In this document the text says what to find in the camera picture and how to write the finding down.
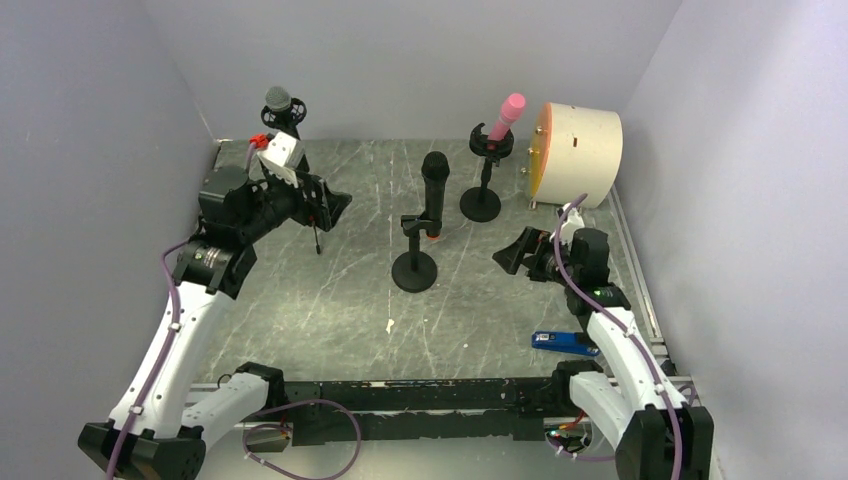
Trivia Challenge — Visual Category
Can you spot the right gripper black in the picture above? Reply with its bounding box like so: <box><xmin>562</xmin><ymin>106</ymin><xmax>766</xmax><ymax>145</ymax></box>
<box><xmin>493</xmin><ymin>226</ymin><xmax>580</xmax><ymax>287</ymax></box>

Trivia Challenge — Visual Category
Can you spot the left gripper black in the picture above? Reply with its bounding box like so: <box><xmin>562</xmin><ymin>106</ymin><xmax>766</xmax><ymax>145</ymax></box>
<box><xmin>237</xmin><ymin>165</ymin><xmax>351</xmax><ymax>243</ymax></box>

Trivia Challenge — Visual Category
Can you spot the black round-base shock-mount stand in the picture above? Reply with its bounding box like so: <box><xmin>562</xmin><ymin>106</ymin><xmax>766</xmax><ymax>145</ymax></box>
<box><xmin>460</xmin><ymin>122</ymin><xmax>514</xmax><ymax>223</ymax></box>

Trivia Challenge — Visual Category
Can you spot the black round-base clip stand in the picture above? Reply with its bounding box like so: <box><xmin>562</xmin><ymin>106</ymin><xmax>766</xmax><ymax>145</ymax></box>
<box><xmin>391</xmin><ymin>215</ymin><xmax>442</xmax><ymax>293</ymax></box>

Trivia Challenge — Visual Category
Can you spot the black microphone orange end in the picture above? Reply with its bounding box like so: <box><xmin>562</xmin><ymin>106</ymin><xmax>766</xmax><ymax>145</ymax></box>
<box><xmin>420</xmin><ymin>151</ymin><xmax>450</xmax><ymax>238</ymax></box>

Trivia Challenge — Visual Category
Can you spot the pink microphone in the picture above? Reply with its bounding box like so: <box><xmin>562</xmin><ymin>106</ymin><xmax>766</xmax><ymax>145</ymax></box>
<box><xmin>488</xmin><ymin>92</ymin><xmax>526</xmax><ymax>141</ymax></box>

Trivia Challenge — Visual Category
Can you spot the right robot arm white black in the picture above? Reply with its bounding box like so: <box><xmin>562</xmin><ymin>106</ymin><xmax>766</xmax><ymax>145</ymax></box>
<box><xmin>492</xmin><ymin>228</ymin><xmax>714</xmax><ymax>479</ymax></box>

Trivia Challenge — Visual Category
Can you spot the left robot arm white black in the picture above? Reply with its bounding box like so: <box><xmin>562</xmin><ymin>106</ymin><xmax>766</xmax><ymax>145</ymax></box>
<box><xmin>78</xmin><ymin>166</ymin><xmax>352</xmax><ymax>479</ymax></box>

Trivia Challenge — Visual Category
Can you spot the black tripod microphone stand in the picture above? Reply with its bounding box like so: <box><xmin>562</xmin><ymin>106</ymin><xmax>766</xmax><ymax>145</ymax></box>
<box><xmin>260</xmin><ymin>98</ymin><xmax>353</xmax><ymax>254</ymax></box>

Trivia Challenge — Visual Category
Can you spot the grey-head microphone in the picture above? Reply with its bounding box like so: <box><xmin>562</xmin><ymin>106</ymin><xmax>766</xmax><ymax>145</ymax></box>
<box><xmin>261</xmin><ymin>86</ymin><xmax>292</xmax><ymax>130</ymax></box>

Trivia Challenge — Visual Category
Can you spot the blue black stapler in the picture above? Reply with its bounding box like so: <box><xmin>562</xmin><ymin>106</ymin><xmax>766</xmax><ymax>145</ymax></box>
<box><xmin>531</xmin><ymin>331</ymin><xmax>600</xmax><ymax>357</ymax></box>

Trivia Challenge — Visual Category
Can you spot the beige cylindrical drum box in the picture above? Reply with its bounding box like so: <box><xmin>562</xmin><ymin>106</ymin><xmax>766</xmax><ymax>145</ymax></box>
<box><xmin>527</xmin><ymin>102</ymin><xmax>623</xmax><ymax>209</ymax></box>

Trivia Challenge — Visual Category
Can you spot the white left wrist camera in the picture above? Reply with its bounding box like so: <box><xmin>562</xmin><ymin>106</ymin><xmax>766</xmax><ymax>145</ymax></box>
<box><xmin>249</xmin><ymin>132</ymin><xmax>305</xmax><ymax>187</ymax></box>

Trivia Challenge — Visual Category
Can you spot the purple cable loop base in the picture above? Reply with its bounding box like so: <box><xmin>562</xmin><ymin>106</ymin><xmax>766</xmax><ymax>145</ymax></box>
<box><xmin>242</xmin><ymin>399</ymin><xmax>363</xmax><ymax>480</ymax></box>

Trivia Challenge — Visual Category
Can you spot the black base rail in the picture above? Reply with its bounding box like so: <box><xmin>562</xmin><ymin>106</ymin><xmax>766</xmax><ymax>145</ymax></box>
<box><xmin>285</xmin><ymin>377</ymin><xmax>578</xmax><ymax>446</ymax></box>

